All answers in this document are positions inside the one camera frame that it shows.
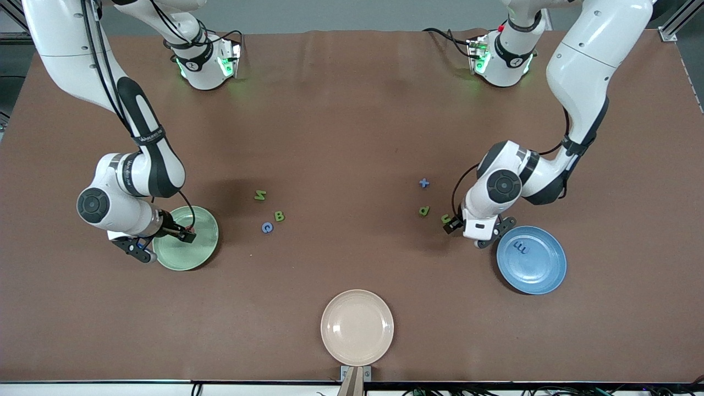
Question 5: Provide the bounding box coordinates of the beige camera pole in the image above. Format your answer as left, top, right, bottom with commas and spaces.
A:
337, 367, 365, 396

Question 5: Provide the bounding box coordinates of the black table edge strip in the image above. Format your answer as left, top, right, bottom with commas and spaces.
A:
0, 378, 704, 386

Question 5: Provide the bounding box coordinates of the light green plate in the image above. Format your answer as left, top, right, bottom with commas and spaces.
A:
152, 206, 219, 271

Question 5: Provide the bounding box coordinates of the blue plate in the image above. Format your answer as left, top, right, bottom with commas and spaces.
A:
496, 225, 567, 295

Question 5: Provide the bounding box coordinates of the metal base connector bracket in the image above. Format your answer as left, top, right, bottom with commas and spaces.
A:
217, 37, 243, 79
466, 36, 491, 75

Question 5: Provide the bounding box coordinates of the black arm base cable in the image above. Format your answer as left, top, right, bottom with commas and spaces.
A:
422, 27, 475, 58
205, 26, 245, 62

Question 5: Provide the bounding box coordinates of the grey metal clamp bracket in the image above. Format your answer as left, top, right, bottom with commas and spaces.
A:
340, 365, 372, 383

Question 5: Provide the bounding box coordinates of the slanted aluminium frame profile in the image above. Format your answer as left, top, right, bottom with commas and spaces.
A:
0, 0, 31, 46
657, 0, 695, 42

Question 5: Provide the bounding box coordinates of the brown table cloth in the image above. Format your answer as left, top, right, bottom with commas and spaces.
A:
0, 27, 704, 383

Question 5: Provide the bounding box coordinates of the beige plate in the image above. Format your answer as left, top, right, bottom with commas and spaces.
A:
321, 289, 394, 367

